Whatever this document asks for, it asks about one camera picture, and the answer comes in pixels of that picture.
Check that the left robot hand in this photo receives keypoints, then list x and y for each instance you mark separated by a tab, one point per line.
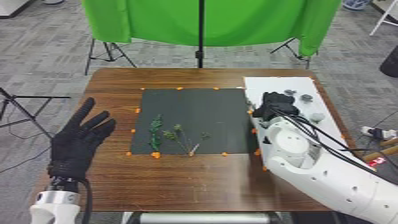
73	146

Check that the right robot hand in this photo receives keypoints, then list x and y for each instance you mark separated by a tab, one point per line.
275	105

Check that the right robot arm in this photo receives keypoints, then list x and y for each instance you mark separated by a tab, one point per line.
330	173

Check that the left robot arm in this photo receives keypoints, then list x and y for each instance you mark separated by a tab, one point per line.
53	208

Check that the blue flower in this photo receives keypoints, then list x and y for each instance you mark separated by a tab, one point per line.
289	92
305	97

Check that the dark mat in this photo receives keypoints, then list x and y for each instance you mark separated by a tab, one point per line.
201	113

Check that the leafy green sprig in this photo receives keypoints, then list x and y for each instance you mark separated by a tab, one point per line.
154	131

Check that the black tripod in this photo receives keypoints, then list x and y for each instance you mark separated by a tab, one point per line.
23	106

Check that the black backdrop stand legs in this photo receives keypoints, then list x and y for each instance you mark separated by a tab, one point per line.
108	50
293	50

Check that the black stand pole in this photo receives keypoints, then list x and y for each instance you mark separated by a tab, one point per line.
201	33

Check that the pale grey bar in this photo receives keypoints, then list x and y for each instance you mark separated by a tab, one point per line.
204	218

